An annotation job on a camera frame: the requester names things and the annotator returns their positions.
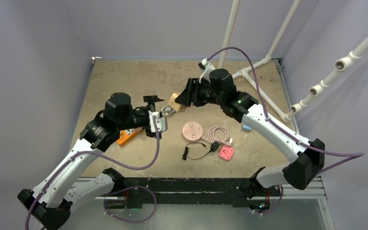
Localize beige cube power socket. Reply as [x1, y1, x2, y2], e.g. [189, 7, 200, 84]
[168, 93, 186, 113]

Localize pink round power socket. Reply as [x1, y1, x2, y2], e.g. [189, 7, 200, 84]
[182, 122, 203, 142]

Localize black power adapter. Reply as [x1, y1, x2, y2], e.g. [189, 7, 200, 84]
[209, 141, 220, 152]

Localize black adapter cable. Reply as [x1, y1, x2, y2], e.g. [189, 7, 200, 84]
[182, 142, 213, 161]

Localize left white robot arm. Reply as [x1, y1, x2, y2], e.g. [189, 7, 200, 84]
[18, 92, 167, 230]

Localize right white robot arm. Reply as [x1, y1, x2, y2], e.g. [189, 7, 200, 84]
[175, 69, 325, 195]

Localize pink square plug adapter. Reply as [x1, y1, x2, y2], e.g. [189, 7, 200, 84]
[218, 145, 234, 161]

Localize orange power strip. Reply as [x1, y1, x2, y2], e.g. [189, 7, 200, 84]
[116, 127, 142, 147]

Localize light blue small block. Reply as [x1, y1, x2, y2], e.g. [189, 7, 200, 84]
[242, 125, 252, 132]

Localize white pipe with fittings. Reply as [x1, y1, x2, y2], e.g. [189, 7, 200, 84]
[286, 36, 368, 119]

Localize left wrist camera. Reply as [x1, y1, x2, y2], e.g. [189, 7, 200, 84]
[149, 111, 168, 133]

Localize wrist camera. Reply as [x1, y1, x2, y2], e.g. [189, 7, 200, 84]
[149, 111, 168, 133]
[198, 58, 215, 83]

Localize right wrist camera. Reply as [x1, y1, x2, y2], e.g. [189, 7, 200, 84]
[198, 58, 215, 83]

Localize pink coiled cable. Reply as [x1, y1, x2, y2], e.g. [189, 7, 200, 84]
[201, 126, 234, 145]

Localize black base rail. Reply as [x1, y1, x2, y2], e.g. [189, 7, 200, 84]
[103, 167, 281, 209]

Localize white pipe frame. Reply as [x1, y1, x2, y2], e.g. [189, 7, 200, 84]
[222, 0, 301, 123]

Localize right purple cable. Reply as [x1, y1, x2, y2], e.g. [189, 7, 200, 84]
[206, 46, 365, 175]

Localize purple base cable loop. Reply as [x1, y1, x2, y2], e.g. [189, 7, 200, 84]
[103, 185, 158, 224]

